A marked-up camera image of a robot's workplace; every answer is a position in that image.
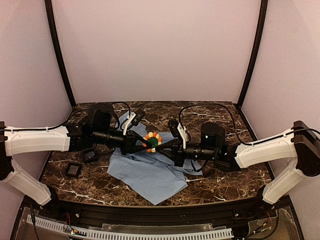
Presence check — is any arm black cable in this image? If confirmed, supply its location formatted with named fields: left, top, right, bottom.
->
left=178, top=103, right=320, bottom=176
left=0, top=101, right=133, bottom=153

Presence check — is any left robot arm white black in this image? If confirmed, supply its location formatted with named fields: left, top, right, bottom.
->
left=0, top=103, right=152, bottom=206

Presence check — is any far black square tray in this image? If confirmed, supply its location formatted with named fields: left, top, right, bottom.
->
left=82, top=148, right=99, bottom=164

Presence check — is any black square tray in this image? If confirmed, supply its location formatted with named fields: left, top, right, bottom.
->
left=64, top=162, right=82, bottom=178
left=82, top=148, right=99, bottom=164

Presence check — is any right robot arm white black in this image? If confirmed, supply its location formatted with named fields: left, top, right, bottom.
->
left=156, top=120, right=320, bottom=205

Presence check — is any light blue shirt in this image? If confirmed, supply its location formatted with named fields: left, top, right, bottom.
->
left=107, top=111, right=204, bottom=206

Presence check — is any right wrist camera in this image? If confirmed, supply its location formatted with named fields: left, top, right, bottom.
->
left=168, top=119, right=189, bottom=149

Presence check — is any left black frame post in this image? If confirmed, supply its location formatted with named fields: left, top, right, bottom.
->
left=44, top=0, right=76, bottom=108

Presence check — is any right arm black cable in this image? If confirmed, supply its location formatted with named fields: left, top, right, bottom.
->
left=178, top=103, right=320, bottom=176

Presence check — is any black front table rail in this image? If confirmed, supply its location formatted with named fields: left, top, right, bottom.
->
left=41, top=198, right=275, bottom=227

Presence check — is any plush sunflower brooch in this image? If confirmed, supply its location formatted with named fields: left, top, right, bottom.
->
left=143, top=132, right=162, bottom=153

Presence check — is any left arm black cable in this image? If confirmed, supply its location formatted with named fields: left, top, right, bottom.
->
left=0, top=101, right=133, bottom=153

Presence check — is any white slotted cable duct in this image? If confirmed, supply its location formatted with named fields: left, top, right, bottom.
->
left=35, top=217, right=234, bottom=240

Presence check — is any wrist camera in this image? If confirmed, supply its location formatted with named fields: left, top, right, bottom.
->
left=122, top=109, right=146, bottom=136
left=168, top=119, right=189, bottom=149

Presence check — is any near black square tray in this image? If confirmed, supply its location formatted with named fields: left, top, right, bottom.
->
left=64, top=162, right=82, bottom=178

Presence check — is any right black frame post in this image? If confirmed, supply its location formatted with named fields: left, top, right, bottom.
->
left=237, top=0, right=268, bottom=109

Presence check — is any black frame post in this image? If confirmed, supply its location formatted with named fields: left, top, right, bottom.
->
left=237, top=0, right=268, bottom=109
left=44, top=0, right=76, bottom=108

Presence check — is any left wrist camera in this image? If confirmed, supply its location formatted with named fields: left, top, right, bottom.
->
left=122, top=109, right=146, bottom=136

